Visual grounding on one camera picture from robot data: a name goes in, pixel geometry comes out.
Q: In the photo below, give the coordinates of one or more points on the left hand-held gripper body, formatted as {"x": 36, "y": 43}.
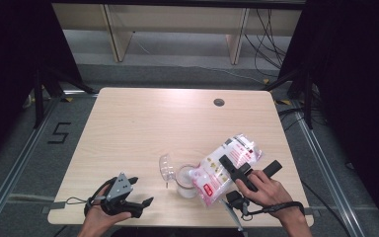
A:
{"x": 120, "y": 186}

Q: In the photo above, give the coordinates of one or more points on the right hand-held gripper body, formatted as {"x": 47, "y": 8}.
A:
{"x": 237, "y": 199}

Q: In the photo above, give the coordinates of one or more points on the red and white spout pouch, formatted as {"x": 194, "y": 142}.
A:
{"x": 210, "y": 177}

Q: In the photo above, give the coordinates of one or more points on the clear glass jar with lid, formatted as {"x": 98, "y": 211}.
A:
{"x": 186, "y": 189}

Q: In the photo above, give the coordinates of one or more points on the person's right hand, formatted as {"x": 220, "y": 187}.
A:
{"x": 269, "y": 194}

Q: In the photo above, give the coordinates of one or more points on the person's left hand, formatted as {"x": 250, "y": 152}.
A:
{"x": 96, "y": 223}

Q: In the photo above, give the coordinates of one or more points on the grey round table grommet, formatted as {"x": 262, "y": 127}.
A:
{"x": 219, "y": 102}

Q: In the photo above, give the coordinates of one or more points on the grey tape piece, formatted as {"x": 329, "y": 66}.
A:
{"x": 57, "y": 206}

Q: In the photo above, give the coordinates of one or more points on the yellow black floor tape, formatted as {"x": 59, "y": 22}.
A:
{"x": 67, "y": 99}
{"x": 283, "y": 102}
{"x": 266, "y": 81}

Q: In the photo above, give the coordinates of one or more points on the black metal stand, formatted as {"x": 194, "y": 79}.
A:
{"x": 307, "y": 102}
{"x": 38, "y": 98}

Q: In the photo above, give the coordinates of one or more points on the black curtain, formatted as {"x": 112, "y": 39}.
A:
{"x": 358, "y": 82}
{"x": 6, "y": 65}

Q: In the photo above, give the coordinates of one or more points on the light wooden shelf unit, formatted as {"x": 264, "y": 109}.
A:
{"x": 177, "y": 18}

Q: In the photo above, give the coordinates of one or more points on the aluminium floor rail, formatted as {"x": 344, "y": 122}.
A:
{"x": 325, "y": 171}
{"x": 16, "y": 168}

